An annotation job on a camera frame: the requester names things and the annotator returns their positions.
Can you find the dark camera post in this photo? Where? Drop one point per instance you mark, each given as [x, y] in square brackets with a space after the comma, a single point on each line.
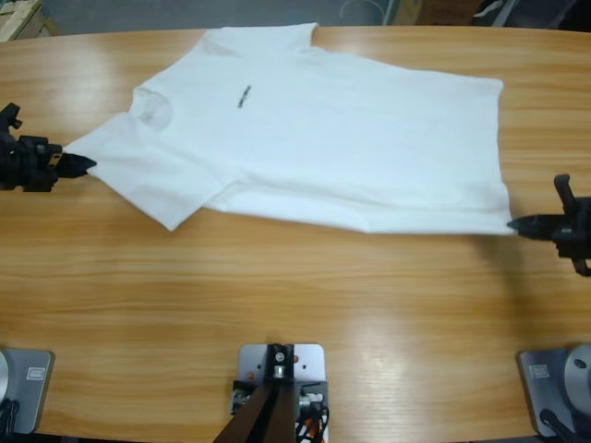
[272, 415]

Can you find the white T-shirt with black print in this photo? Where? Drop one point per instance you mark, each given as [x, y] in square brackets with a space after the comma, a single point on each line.
[323, 138]

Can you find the black clamp with silver fittings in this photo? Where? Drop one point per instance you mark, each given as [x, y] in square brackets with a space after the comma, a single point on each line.
[316, 386]

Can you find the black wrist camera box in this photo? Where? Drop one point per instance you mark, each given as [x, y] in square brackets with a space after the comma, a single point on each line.
[563, 182]
[9, 120]

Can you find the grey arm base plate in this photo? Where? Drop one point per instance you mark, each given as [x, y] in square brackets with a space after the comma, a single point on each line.
[545, 383]
[32, 392]

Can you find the white mounting block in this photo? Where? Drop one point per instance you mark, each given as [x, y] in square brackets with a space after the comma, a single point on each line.
[309, 364]

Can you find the brown cardboard box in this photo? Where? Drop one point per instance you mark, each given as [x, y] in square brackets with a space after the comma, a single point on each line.
[438, 9]

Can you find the grey metal frame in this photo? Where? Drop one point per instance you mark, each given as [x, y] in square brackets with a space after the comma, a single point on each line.
[535, 14]

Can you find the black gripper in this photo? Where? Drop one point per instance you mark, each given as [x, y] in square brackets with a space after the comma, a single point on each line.
[577, 231]
[27, 164]

